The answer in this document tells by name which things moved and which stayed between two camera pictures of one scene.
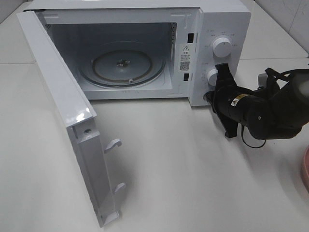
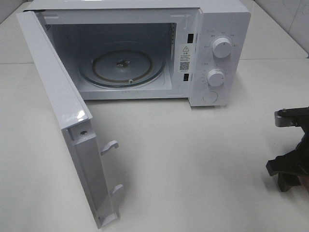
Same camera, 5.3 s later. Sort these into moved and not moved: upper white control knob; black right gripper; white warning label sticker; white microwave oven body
Moved: black right gripper
Not moved: white warning label sticker; white microwave oven body; upper white control knob
